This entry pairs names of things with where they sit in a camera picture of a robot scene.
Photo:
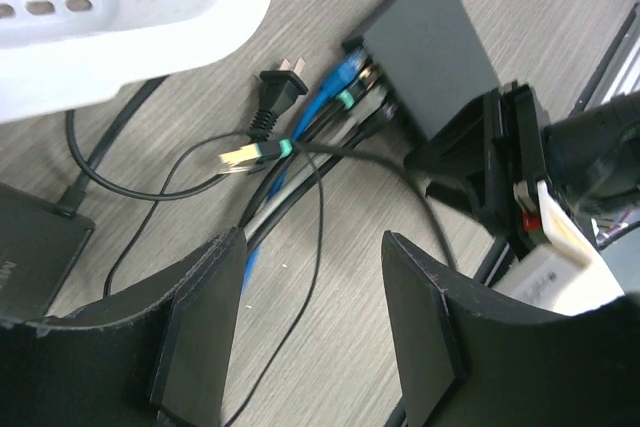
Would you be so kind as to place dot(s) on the white plastic mesh basket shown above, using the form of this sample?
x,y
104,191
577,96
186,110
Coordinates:
x,y
62,54

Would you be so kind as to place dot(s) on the black power adapter brick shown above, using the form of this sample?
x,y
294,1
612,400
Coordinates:
x,y
39,248

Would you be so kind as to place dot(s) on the black network switch box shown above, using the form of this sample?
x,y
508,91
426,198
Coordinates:
x,y
430,55

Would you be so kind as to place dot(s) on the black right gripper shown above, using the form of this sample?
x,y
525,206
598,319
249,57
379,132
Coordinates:
x,y
461,164

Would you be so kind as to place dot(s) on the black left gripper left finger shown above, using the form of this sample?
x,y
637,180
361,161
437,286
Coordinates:
x,y
154,354

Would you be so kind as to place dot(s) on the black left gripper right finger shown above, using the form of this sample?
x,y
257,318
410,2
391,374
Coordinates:
x,y
470,356

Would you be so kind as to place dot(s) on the aluminium frame rail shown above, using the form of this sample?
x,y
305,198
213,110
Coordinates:
x,y
499,255

